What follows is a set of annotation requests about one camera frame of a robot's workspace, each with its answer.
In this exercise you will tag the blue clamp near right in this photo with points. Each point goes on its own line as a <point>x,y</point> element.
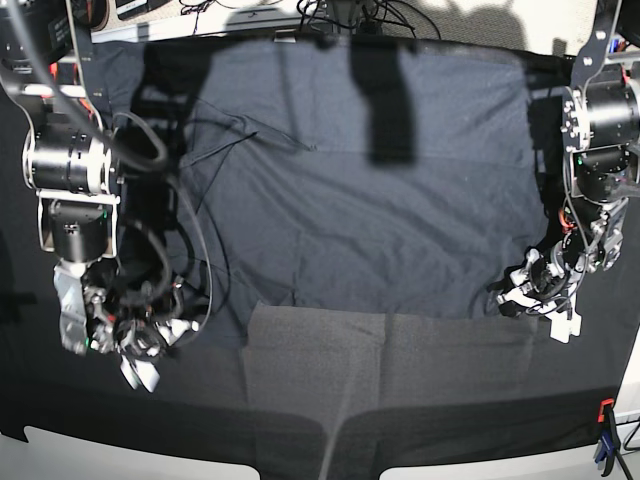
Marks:
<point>608,440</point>

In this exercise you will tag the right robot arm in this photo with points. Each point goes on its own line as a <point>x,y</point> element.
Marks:
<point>75,164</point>

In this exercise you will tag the black felt table cover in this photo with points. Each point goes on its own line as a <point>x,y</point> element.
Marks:
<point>318,393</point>

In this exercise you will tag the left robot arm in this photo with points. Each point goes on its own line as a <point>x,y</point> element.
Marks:
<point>600,170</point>

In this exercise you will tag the dark navy t-shirt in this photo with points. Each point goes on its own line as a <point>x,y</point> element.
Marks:
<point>361,177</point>

